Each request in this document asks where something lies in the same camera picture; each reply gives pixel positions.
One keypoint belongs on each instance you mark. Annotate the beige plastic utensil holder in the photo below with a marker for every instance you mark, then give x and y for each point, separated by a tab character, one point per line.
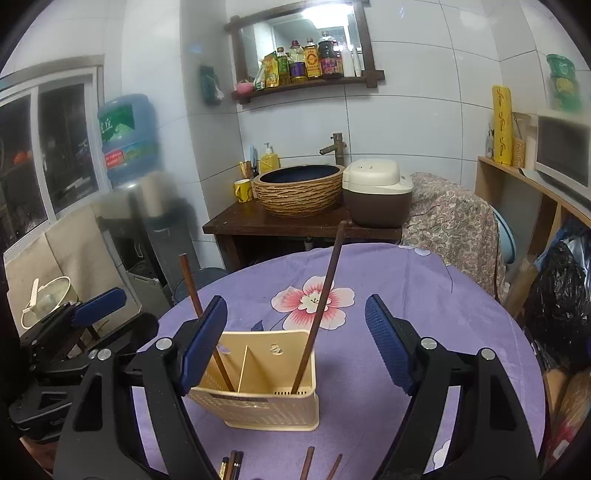
272	401

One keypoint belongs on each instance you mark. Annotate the dark wooden vanity table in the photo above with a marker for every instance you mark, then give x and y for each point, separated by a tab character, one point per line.
277	225

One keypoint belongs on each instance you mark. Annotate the white pot with lid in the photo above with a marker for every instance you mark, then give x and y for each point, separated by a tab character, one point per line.
46	302

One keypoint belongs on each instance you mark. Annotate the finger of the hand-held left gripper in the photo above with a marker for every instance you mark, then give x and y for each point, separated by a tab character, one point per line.
99	302
138	330

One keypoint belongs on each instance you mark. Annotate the yellow green seasoning packet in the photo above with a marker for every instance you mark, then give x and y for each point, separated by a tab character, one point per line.
271	70

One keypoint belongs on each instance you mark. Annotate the green wall pouch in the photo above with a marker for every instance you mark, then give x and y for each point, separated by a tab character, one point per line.
210	85

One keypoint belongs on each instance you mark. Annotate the dark soy sauce bottle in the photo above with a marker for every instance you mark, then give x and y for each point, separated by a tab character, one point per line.
329	55

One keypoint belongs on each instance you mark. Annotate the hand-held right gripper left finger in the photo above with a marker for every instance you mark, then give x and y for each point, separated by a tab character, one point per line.
205	344

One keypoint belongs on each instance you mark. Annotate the dark round bucket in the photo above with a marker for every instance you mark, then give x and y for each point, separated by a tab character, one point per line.
203	284

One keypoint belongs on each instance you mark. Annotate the blue water jug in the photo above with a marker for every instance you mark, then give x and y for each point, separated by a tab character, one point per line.
129	138

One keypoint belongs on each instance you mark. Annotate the beige and brown rice cooker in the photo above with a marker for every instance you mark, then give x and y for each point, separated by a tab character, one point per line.
376	203

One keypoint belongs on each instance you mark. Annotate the cooking oil bottle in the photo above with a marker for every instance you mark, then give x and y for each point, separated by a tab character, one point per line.
298	62

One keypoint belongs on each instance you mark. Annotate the purple floral tablecloth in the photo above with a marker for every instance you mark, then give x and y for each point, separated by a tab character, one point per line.
392	277

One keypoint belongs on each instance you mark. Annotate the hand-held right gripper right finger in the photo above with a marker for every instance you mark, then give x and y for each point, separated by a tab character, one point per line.
388	346

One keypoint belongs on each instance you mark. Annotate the woven pattern wash basin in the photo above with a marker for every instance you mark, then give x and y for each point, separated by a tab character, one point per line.
300	198

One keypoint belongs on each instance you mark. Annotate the dark wooden chopstick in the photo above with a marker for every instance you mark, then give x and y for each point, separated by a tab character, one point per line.
231	467
238	466
224	470

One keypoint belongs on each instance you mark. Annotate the yellow label sauce bottle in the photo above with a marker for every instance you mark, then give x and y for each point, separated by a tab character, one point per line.
313	59

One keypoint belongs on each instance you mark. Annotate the pink bowl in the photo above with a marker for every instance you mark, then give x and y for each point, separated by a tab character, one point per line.
243	86

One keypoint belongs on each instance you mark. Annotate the grey water dispenser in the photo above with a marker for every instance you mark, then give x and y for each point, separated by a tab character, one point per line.
161	240

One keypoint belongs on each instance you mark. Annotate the green label bottle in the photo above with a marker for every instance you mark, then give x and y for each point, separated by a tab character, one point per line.
282	67

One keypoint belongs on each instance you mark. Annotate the black plastic bag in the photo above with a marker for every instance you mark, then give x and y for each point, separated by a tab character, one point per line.
558	300

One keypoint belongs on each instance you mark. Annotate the glass jar of grains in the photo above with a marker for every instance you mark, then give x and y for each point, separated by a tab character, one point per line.
519	152

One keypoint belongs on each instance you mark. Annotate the yellow soap pump bottle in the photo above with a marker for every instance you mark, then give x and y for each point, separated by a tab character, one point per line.
269	161

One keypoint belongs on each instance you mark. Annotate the sliding window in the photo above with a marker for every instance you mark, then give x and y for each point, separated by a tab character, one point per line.
41	161

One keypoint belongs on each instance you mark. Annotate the white microwave oven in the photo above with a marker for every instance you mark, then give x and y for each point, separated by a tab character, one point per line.
563	147

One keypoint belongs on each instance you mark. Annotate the light blue plastic basin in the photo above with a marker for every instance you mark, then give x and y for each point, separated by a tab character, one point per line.
505	235

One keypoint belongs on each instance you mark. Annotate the brown wooden chopstick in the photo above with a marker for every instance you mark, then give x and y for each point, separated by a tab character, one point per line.
307	464
325	295
191	288
334	468

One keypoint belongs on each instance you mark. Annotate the bamboo style faucet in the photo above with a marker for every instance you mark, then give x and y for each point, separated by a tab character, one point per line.
338	147

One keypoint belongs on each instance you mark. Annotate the white plastic bottle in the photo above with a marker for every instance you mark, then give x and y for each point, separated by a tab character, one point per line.
348	60

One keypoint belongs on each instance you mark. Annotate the yellow mug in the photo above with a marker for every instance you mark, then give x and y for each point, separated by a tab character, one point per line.
244	191

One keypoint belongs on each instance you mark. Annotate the floral paisley cloth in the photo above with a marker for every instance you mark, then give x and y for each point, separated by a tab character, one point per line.
452	221

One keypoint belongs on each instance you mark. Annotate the light wooden shelf unit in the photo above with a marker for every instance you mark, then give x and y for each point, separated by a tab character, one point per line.
549	207

